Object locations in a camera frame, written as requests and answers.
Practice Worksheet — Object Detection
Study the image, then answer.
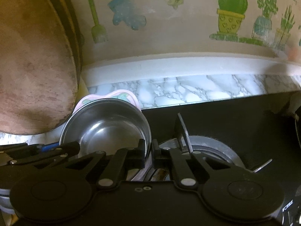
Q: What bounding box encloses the gas burner with grate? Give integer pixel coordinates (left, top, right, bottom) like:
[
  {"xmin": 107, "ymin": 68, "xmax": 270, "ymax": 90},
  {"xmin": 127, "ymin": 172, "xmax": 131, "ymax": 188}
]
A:
[{"xmin": 150, "ymin": 112, "xmax": 274, "ymax": 182}]

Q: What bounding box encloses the pink steel-lined handled bowl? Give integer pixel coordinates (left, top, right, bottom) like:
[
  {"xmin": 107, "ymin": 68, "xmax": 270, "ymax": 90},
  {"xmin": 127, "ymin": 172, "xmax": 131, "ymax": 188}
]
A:
[{"xmin": 59, "ymin": 90, "xmax": 151, "ymax": 181}]

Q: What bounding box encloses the round wooden cutting board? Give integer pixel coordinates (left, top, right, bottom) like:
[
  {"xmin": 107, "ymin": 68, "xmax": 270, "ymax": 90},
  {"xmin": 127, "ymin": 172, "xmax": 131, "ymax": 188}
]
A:
[{"xmin": 1, "ymin": 0, "xmax": 83, "ymax": 135}]

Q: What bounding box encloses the black gas stove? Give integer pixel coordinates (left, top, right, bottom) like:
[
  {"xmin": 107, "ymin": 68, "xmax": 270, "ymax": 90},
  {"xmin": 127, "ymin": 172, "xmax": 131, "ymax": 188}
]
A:
[{"xmin": 141, "ymin": 91, "xmax": 301, "ymax": 226}]

